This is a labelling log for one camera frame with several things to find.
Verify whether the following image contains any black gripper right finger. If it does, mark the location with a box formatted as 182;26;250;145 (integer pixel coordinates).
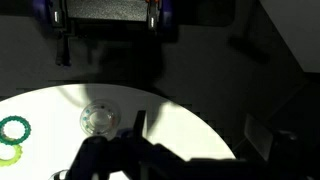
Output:
244;114;275;162

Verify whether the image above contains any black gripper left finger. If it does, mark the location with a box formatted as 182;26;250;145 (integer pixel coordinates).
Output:
132;109;148;139

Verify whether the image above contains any dark green toothed ring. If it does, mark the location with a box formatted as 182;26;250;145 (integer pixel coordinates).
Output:
0;115;32;146

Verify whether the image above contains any lime green toothed ring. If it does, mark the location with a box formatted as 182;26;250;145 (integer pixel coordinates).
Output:
0;143;24;168

